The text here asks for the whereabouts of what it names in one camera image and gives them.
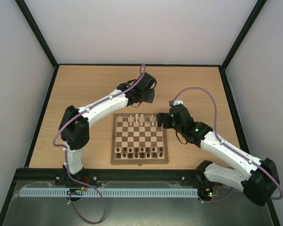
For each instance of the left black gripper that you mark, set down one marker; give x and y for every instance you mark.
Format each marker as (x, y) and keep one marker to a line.
(150, 98)

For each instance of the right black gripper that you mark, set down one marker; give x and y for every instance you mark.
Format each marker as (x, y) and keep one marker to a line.
(163, 120)

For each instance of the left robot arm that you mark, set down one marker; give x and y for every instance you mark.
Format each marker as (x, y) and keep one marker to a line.
(74, 128)

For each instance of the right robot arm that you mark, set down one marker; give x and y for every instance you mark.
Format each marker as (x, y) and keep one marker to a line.
(257, 179)

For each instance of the wooden chess board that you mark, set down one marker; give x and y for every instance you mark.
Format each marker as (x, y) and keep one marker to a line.
(138, 137)

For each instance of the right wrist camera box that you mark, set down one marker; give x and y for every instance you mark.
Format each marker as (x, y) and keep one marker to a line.
(175, 102)

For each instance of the black aluminium rail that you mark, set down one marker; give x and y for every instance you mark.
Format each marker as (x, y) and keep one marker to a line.
(102, 175)

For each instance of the white slotted cable duct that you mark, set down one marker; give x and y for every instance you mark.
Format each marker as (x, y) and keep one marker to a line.
(112, 192)

